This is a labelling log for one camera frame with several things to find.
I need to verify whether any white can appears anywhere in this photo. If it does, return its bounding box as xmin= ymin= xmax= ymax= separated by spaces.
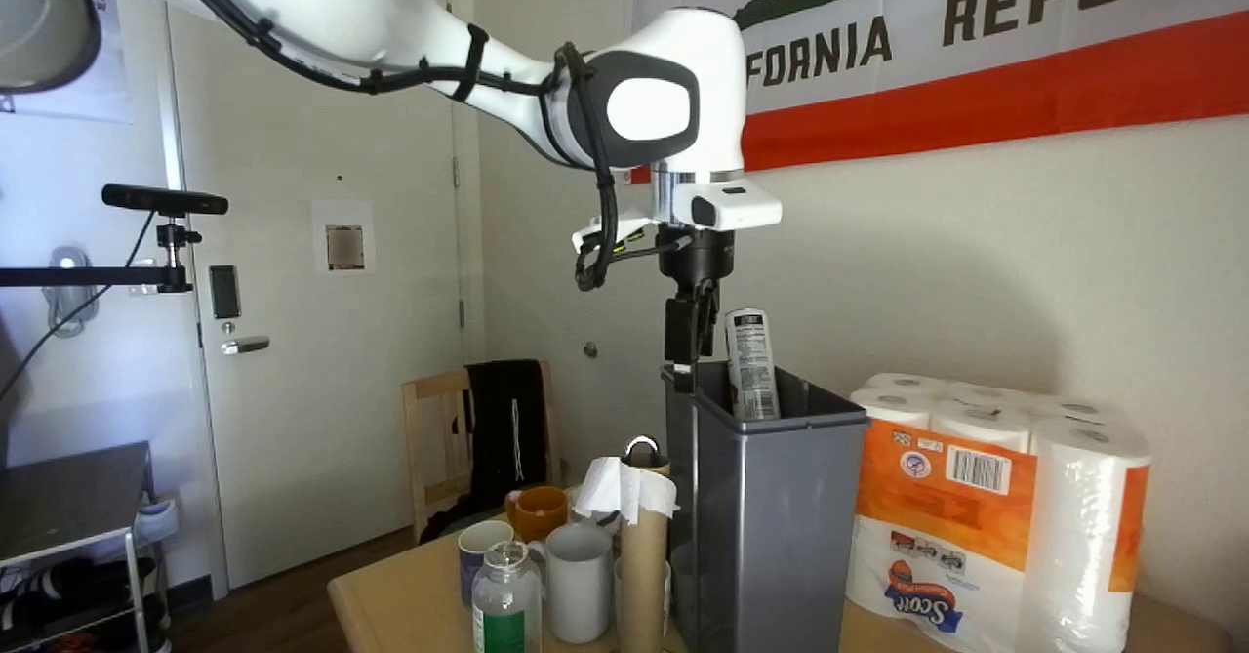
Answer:
xmin=723 ymin=307 xmax=783 ymax=423

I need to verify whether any grey bin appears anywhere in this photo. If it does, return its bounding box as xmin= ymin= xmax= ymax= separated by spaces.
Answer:
xmin=661 ymin=359 xmax=870 ymax=653

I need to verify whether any orange mug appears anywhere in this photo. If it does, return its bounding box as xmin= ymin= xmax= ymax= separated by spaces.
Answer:
xmin=504 ymin=484 xmax=571 ymax=545

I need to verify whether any grey mug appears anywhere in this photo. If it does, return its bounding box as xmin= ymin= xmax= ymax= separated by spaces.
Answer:
xmin=543 ymin=522 xmax=617 ymax=645

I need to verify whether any black cloth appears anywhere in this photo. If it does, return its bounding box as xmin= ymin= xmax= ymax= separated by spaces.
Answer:
xmin=418 ymin=358 xmax=549 ymax=545

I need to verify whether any cardboard paper towel roll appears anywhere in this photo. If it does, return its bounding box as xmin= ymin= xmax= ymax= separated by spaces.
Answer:
xmin=573 ymin=453 xmax=680 ymax=653

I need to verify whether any wooden chair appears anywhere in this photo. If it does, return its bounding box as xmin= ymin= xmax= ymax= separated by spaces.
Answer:
xmin=401 ymin=359 xmax=563 ymax=544

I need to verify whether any paper sheet on door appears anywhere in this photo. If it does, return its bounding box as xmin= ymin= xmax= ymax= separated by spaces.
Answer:
xmin=311 ymin=198 xmax=378 ymax=276

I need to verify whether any blue and white cup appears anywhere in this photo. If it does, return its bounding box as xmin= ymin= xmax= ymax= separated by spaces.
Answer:
xmin=458 ymin=519 xmax=516 ymax=608

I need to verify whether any glass bottle with green label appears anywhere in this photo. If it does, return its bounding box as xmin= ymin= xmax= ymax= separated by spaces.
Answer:
xmin=470 ymin=540 xmax=544 ymax=653

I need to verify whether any pack of paper towel rolls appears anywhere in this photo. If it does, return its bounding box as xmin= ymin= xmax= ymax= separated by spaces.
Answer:
xmin=844 ymin=371 xmax=1153 ymax=653

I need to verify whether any white door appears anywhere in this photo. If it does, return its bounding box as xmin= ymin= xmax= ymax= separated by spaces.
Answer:
xmin=164 ymin=0 xmax=487 ymax=600

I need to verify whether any black door lock panel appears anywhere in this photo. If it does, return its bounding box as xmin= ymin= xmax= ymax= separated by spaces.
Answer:
xmin=208 ymin=264 xmax=242 ymax=321

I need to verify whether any white shoe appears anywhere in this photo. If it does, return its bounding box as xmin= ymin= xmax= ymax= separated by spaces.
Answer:
xmin=135 ymin=495 xmax=182 ymax=549

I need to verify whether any metal shelf rack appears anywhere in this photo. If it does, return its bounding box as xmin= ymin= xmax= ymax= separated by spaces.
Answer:
xmin=0 ymin=440 xmax=173 ymax=653

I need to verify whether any row of dark shoes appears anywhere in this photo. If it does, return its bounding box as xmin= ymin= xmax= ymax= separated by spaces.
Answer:
xmin=0 ymin=557 xmax=162 ymax=653

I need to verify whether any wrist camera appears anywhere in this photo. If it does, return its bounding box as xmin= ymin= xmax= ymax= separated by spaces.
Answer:
xmin=572 ymin=214 xmax=655 ymax=252

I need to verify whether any flag on wall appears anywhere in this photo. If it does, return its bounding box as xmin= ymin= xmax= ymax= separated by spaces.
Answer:
xmin=628 ymin=0 xmax=1249 ymax=186

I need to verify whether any camera on mount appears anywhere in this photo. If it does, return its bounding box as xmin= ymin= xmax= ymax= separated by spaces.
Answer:
xmin=0 ymin=183 xmax=231 ymax=296

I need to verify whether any black cable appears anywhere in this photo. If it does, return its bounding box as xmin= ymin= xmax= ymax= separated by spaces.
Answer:
xmin=0 ymin=210 xmax=158 ymax=402

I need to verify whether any paper sheet on wall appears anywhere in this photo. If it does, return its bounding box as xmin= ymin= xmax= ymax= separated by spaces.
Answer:
xmin=0 ymin=0 xmax=135 ymax=126

